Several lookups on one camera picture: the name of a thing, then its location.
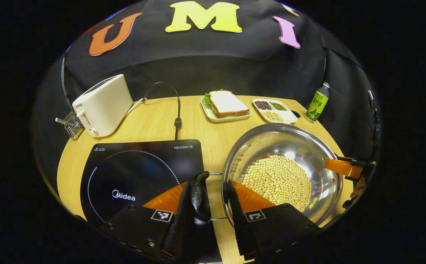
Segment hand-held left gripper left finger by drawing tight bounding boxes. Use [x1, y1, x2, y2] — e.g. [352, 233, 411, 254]
[100, 181, 199, 263]

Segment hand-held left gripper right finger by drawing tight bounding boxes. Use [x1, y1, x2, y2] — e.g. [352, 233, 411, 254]
[227, 179, 320, 261]

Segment stainless steel pot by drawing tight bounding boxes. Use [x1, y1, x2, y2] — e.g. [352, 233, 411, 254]
[189, 123, 344, 226]

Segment black induction cooktop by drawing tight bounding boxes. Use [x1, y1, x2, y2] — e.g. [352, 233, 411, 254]
[80, 139, 204, 226]

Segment soybeans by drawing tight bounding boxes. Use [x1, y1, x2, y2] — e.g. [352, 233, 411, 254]
[241, 155, 312, 213]

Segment green drink bottle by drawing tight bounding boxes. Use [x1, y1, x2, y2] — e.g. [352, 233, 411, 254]
[306, 82, 330, 122]

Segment white divided dish with beans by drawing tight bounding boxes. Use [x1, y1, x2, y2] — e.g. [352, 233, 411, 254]
[252, 98, 298, 124]

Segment white rectangular plate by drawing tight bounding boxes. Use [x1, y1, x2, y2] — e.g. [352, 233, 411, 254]
[201, 95, 252, 123]

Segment sandwich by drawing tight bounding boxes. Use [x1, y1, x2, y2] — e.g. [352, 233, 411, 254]
[205, 89, 250, 118]

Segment white toaster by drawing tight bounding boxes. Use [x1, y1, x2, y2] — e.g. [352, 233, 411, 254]
[72, 74, 133, 138]

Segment black backdrop cloth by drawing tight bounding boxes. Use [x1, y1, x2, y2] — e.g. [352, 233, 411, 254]
[33, 0, 381, 193]

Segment black power cable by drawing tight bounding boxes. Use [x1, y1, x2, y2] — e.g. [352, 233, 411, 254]
[143, 81, 183, 141]

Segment white toaster cable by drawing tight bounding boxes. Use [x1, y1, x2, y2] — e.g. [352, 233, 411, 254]
[125, 97, 147, 116]

